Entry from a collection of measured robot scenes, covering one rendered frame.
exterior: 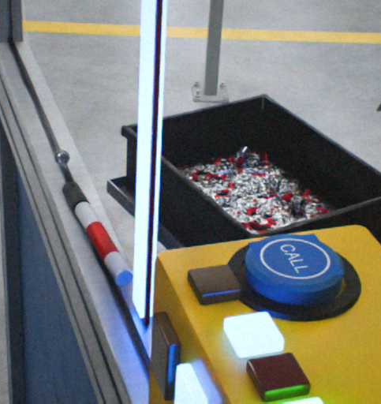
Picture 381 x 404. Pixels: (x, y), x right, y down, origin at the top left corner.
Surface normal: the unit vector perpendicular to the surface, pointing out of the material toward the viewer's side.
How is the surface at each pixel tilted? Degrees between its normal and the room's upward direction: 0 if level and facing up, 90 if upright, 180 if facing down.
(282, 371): 0
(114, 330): 0
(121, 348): 0
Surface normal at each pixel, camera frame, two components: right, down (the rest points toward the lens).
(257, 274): -0.56, -0.43
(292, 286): -0.05, -0.23
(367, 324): 0.05, -0.85
